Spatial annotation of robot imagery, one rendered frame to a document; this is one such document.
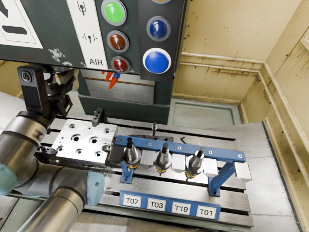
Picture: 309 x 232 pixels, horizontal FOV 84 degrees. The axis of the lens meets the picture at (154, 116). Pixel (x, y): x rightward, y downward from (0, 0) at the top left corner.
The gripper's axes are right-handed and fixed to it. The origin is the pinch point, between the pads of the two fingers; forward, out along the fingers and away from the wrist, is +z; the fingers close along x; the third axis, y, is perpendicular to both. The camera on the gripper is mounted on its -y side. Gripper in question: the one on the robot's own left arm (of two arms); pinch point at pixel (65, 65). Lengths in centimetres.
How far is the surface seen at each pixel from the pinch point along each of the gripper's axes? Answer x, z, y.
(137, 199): 24, -24, 51
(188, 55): 43, 79, 44
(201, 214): 53, -25, 53
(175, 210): 41, -25, 53
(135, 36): 27.0, -20.2, -22.5
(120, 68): 24.9, -21.2, -18.5
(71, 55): 18.0, -20.4, -19.2
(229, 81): 82, 79, 64
